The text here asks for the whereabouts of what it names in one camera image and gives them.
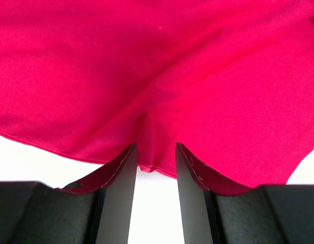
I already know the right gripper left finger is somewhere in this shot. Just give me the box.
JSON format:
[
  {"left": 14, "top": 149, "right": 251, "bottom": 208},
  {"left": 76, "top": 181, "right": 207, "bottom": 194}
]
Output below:
[{"left": 0, "top": 144, "right": 137, "bottom": 243}]

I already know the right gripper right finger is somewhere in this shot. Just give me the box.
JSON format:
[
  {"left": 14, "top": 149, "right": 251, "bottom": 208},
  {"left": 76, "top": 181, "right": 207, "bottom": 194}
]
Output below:
[{"left": 176, "top": 143, "right": 314, "bottom": 243}]

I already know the red t-shirt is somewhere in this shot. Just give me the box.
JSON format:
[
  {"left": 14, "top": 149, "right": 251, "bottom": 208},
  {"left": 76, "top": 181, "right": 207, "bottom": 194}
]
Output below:
[{"left": 0, "top": 1, "right": 314, "bottom": 195}]

